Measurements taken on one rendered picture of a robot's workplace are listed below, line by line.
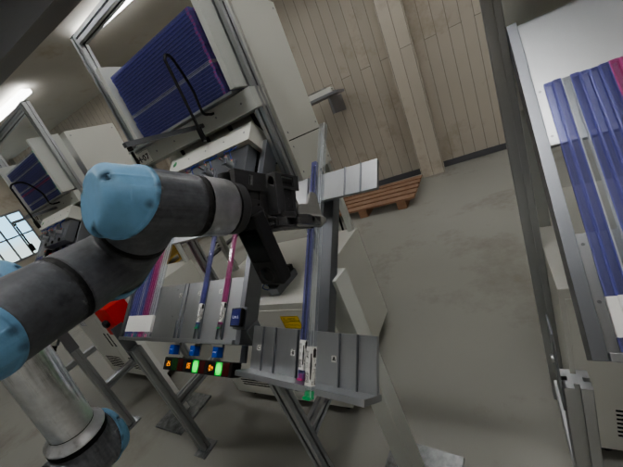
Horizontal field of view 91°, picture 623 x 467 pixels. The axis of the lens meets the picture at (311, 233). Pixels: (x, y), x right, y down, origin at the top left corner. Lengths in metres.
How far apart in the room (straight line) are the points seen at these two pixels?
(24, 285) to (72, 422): 0.56
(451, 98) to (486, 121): 0.53
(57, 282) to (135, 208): 0.10
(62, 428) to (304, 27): 4.80
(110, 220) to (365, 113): 4.55
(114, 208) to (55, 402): 0.59
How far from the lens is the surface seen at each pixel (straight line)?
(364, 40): 4.78
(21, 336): 0.36
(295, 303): 1.20
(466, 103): 4.71
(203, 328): 1.09
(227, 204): 0.38
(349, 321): 0.81
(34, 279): 0.37
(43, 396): 0.85
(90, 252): 0.40
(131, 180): 0.34
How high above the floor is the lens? 1.18
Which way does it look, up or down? 18 degrees down
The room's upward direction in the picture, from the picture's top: 23 degrees counter-clockwise
